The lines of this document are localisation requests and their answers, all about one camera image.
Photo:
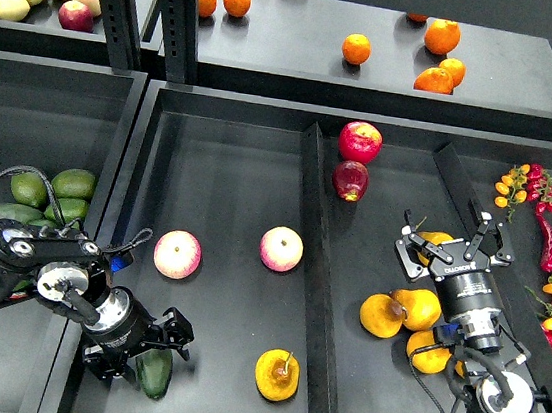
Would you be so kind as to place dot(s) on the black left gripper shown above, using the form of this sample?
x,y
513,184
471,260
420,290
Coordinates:
x,y
124,324

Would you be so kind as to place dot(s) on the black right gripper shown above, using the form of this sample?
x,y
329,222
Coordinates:
x,y
465,284

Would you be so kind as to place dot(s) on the dark green avocado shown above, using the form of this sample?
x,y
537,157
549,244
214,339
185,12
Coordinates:
x,y
154,371

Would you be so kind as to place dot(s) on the yellow pear with stem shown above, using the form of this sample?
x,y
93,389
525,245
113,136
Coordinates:
x,y
277,375

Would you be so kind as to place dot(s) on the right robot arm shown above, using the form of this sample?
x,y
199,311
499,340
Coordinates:
x,y
476,374

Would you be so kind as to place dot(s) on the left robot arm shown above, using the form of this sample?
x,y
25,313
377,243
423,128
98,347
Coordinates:
x,y
67,272

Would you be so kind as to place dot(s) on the yellow pear upper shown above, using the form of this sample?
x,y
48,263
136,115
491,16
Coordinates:
x,y
435,237

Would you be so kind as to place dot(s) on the yellow pear upright middle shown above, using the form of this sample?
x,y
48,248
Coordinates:
x,y
417,309

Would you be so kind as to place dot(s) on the yellow pear far left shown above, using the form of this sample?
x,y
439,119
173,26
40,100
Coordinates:
x,y
381,316

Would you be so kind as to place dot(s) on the yellow pear lower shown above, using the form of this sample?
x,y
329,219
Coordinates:
x,y
432,361

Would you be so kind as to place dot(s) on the dark avocado middle left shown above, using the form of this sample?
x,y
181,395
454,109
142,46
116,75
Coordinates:
x,y
18,212

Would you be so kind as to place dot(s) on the green avocado top right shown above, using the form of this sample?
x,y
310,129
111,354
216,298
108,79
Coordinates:
x,y
74,183

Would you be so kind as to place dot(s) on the green avocado top left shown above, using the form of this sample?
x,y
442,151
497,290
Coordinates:
x,y
28,189

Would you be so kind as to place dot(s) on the orange tomato vine left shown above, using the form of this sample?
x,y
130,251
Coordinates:
x,y
511,190

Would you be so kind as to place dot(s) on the black tray divider right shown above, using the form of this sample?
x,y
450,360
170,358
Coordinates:
x,y
519,310

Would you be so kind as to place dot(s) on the black tray divider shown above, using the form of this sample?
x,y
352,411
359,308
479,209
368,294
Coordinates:
x,y
320,360
519,310

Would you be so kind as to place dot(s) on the red chili pepper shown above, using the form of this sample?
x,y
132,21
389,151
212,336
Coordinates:
x,y
546,230

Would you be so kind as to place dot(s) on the pink apple left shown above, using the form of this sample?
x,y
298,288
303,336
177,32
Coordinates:
x,y
177,254

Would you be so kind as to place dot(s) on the pink apple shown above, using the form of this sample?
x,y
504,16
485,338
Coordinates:
x,y
281,249
177,254

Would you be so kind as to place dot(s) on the red cherry tomato bunch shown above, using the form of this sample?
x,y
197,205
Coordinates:
x,y
539,188

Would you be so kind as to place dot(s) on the dark red apple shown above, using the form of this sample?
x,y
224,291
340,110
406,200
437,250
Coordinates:
x,y
350,180

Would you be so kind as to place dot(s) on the bright red apple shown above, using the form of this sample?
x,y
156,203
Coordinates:
x,y
359,142

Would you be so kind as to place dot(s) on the pink apple centre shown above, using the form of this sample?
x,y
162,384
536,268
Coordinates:
x,y
281,249

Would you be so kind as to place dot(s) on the orange front right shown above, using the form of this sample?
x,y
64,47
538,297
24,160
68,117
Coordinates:
x,y
434,80

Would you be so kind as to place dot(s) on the orange small right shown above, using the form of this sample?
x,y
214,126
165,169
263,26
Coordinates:
x,y
456,68

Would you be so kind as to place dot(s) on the black tray divider left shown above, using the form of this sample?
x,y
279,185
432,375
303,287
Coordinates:
x,y
320,360

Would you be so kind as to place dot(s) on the large orange shelf right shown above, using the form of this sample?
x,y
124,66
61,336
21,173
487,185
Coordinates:
x,y
442,36

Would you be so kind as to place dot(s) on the orange centre shelf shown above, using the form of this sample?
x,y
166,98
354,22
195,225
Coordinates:
x,y
356,49

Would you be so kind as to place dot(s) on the orange hidden top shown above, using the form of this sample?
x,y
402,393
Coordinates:
x,y
417,18

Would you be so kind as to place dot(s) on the red apple on shelf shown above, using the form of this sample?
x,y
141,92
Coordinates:
x,y
76,16

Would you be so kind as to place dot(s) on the orange far left shelf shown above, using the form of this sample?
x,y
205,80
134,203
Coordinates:
x,y
206,8

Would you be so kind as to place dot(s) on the black shelf post right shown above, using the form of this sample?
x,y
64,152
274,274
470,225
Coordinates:
x,y
179,20

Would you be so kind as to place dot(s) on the black shelf post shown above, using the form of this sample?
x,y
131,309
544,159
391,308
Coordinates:
x,y
121,33
179,20

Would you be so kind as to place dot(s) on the black shelf post left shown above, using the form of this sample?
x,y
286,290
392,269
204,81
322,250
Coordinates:
x,y
121,33

